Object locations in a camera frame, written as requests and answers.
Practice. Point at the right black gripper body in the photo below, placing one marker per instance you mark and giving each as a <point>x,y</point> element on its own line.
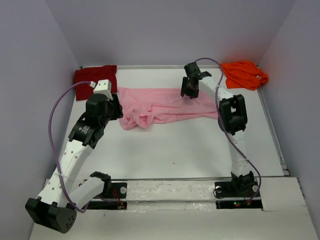
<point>187,89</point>

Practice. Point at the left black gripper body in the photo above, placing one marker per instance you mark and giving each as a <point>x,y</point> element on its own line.
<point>114,111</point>

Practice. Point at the pink t shirt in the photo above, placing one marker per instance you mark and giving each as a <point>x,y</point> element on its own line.
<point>143,107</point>

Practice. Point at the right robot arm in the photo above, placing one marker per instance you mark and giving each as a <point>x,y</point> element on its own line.
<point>232,120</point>

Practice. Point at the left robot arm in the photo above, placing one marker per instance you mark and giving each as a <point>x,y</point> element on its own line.
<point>57,205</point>

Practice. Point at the dark red folded t shirt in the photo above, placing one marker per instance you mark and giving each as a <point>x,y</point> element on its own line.
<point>94,74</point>

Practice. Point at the orange t shirt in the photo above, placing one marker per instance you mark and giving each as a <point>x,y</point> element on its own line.
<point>244,75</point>

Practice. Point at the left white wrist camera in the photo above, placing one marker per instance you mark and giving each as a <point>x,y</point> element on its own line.
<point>102,87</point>

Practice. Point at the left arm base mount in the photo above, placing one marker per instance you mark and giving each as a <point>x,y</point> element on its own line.
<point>115,199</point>

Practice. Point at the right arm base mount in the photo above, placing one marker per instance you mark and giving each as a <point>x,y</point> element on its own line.
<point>241,192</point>

